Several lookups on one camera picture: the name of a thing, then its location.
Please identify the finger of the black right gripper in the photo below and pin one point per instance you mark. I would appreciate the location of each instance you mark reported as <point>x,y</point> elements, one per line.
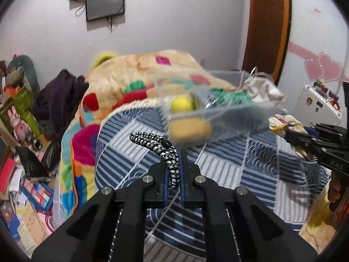
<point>327,132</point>
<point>303,143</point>

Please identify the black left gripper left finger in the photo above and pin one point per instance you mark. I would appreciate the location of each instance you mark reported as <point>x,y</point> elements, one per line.
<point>111,225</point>

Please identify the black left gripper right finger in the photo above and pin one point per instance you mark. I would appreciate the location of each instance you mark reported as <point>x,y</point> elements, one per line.
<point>237,225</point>

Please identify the floral fabric scrunchie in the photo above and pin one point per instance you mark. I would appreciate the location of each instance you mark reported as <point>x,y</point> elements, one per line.
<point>279,124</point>

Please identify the green knitted sock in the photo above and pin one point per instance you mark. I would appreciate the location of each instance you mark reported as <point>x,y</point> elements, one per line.
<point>230,97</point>

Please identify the black white braided hair band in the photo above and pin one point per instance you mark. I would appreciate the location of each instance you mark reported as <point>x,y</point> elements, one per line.
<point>164,149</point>

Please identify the yellow felt doll ball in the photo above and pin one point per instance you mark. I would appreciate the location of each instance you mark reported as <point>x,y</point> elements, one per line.
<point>182,104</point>

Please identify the person's right hand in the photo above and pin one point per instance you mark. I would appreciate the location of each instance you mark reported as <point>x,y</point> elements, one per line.
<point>334,187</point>

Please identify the white suitcase with stickers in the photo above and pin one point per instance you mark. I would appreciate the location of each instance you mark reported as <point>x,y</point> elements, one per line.
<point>314,106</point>

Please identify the pink heart ornament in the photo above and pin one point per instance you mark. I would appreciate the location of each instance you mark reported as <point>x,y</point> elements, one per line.
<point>322,67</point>

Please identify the blue colourful block box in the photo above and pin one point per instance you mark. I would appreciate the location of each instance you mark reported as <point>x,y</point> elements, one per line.
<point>39,194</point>

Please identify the black plastic bag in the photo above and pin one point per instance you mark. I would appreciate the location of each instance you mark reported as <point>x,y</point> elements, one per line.
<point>40,170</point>

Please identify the red flat box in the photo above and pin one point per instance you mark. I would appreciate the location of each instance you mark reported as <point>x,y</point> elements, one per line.
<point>6,174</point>

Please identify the clear plastic storage box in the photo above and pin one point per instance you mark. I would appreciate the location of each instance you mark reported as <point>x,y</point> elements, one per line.
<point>226,120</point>

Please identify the pink rabbit figure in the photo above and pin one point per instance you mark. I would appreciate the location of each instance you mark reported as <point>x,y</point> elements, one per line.
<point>20,127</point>

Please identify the brown wooden door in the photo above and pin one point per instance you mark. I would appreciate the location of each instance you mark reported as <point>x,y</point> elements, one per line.
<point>269,27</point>

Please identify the tan round sponge cushion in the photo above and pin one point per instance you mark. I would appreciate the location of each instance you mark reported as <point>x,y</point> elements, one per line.
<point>189,130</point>

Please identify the dark purple garment pile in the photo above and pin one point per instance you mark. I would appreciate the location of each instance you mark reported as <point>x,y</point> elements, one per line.
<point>57,103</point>

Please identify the green cardboard box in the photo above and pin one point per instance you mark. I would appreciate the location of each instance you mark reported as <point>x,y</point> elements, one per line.
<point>22,101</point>

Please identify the colourful beige fleece blanket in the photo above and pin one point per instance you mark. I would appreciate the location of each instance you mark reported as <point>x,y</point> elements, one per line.
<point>115,82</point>

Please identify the yellow plush toy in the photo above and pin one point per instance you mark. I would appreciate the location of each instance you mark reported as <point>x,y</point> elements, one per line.
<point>102,57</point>

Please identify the grey green plush dinosaur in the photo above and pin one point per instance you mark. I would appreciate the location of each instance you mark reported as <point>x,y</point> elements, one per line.
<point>21,72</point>

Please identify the white drawstring pouch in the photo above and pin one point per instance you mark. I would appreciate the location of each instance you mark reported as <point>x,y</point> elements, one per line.
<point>261,88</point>

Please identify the wall mounted black monitor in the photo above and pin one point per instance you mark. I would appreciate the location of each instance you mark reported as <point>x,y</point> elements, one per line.
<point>97,9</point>

